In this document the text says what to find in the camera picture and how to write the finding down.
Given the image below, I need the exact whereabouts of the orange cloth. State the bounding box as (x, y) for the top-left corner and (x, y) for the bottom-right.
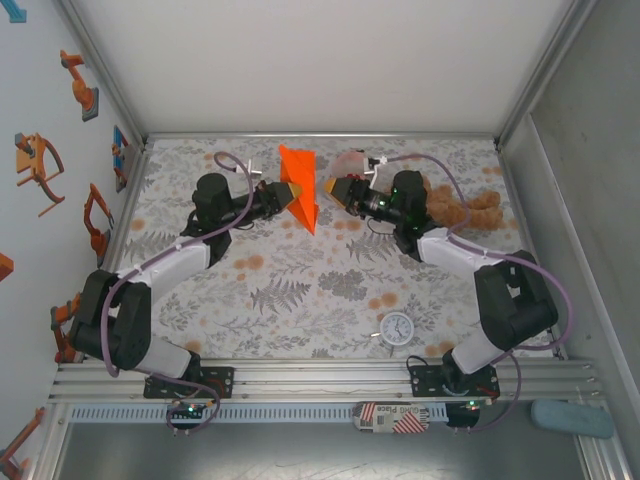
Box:
(278, 144), (322, 237)

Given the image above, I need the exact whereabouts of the pink plush doll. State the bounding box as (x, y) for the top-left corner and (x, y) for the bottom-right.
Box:
(322, 148), (375, 206)

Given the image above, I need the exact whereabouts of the brown teddy bear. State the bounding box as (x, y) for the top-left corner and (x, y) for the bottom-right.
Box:
(422, 174), (504, 234)

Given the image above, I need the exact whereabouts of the blue and orange sticker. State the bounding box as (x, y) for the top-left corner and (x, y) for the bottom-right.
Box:
(111, 124), (133, 194)

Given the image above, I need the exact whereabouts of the floral patterned tablecloth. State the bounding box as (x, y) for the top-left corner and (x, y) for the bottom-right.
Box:
(94, 137), (562, 360)

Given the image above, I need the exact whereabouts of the small white clock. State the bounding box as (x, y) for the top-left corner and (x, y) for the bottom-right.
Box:
(370, 310), (415, 358)

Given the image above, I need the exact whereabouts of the orange gripper claw sticker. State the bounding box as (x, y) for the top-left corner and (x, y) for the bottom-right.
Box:
(13, 132), (67, 218)

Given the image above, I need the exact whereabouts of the red white striped label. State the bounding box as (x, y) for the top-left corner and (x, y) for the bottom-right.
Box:
(352, 401), (432, 436)

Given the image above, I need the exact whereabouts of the blue sponge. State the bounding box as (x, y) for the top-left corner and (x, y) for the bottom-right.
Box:
(530, 399), (616, 441)

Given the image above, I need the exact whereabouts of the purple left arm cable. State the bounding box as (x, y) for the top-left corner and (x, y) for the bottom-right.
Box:
(102, 151), (261, 437)

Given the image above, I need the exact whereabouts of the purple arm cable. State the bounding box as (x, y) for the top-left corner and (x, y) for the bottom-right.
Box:
(382, 152), (574, 434)
(102, 151), (261, 437)

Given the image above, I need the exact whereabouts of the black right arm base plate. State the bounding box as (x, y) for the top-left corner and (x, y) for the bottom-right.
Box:
(409, 363), (500, 400)

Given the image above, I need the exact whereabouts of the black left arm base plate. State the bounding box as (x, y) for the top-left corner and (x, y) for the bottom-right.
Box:
(143, 366), (236, 400)

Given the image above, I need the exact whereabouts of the aluminium extrusion frame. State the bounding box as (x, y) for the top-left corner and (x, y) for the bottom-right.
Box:
(29, 0), (632, 480)

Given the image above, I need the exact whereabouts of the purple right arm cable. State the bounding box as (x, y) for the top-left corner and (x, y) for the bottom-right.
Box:
(382, 152), (574, 434)

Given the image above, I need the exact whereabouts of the white slotted cable duct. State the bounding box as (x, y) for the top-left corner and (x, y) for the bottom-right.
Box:
(69, 403), (449, 423)

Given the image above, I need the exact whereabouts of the blue wall sticker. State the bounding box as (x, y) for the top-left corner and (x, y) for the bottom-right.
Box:
(0, 0), (29, 24)

